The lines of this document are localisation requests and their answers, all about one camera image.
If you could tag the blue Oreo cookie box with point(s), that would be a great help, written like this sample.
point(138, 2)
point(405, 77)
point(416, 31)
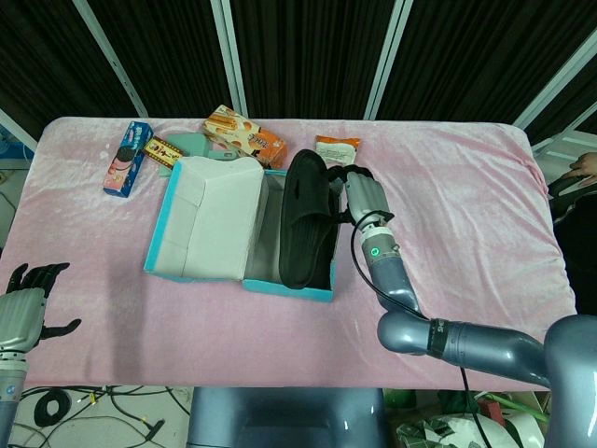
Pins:
point(127, 158)

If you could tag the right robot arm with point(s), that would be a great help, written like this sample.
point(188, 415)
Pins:
point(490, 347)

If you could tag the black chair armrest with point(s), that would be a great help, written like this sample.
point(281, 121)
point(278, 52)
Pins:
point(566, 186)

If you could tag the small red yellow box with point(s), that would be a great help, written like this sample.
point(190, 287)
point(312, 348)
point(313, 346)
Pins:
point(162, 150)

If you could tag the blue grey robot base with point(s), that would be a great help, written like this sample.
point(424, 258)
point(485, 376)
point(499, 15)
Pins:
point(284, 417)

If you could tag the green sticks bundle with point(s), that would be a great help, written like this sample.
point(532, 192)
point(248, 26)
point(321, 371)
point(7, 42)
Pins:
point(513, 402)

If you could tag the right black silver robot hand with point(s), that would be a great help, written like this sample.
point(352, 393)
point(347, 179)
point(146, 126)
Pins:
point(366, 198)

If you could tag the white orange snack packet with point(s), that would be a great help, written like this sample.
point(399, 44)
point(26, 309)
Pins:
point(336, 148)

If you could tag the black tape roll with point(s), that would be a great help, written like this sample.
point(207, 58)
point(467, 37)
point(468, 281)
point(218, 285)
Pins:
point(43, 410)

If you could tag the turquoise cardboard shoe box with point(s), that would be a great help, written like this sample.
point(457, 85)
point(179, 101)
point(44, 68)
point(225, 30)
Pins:
point(210, 224)

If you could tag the dark clothed person body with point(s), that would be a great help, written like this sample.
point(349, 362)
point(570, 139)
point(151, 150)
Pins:
point(578, 252)

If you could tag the white rounded plastic object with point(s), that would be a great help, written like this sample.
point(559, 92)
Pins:
point(499, 431)

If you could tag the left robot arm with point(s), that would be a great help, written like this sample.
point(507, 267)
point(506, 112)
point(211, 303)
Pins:
point(11, 387)

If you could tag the orange biscuit box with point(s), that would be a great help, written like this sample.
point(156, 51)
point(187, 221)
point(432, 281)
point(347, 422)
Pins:
point(247, 135)

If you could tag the person's hand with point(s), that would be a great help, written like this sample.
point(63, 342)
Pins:
point(585, 164)

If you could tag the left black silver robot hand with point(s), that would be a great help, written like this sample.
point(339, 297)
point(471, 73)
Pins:
point(21, 322)

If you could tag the white partition post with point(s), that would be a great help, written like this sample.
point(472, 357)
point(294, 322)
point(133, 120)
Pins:
point(231, 56)
point(387, 60)
point(112, 58)
point(555, 74)
point(16, 127)

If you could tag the black ribbed partition panel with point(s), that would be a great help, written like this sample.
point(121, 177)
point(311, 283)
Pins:
point(466, 46)
point(308, 46)
point(163, 46)
point(37, 56)

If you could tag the green white patterned bag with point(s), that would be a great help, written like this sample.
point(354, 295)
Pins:
point(429, 431)

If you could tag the teal plastic dustpan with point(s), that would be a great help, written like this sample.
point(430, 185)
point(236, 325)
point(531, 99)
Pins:
point(189, 144)

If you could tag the pink velvet table cloth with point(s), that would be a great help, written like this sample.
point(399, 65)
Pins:
point(233, 336)

